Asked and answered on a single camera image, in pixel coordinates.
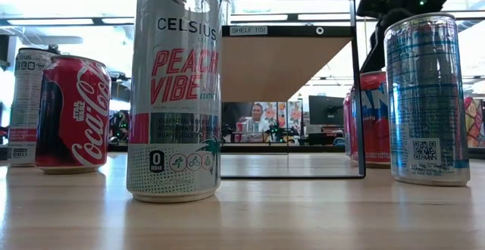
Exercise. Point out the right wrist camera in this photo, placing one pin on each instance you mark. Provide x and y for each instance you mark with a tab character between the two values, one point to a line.
379	4

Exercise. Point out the black monitor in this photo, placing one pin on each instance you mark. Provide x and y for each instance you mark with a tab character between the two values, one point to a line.
326	110

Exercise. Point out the red soda can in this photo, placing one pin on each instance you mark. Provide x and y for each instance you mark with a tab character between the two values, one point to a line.
347	129

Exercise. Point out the white Celsius can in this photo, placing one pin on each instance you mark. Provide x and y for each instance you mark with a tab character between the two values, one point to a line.
24	98

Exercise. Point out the Celsius Peach Vibe can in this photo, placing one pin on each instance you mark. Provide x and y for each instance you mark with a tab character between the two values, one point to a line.
174	91

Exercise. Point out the orange Fanta can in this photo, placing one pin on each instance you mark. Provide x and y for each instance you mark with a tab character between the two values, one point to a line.
373	129

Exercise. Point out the person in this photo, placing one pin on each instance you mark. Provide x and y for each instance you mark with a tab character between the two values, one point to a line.
257	119

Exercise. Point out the colourful patchwork quilt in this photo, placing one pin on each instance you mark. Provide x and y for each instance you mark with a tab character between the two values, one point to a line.
475	123

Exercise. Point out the Coca-Cola Star Wars can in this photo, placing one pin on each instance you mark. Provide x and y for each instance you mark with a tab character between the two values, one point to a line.
76	121

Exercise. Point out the wooden shelf with black frame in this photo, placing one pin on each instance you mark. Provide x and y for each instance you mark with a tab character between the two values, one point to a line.
273	68

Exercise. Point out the colourful printed poster panel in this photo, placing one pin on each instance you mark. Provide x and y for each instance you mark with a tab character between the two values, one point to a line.
295	115

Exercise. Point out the black background robot arm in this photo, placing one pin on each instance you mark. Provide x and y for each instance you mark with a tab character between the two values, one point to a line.
278	132
119	129

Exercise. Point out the black aluminium table frame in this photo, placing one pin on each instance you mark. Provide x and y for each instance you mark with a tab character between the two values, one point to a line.
314	149

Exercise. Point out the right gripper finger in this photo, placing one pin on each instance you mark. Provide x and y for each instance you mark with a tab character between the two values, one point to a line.
375	49

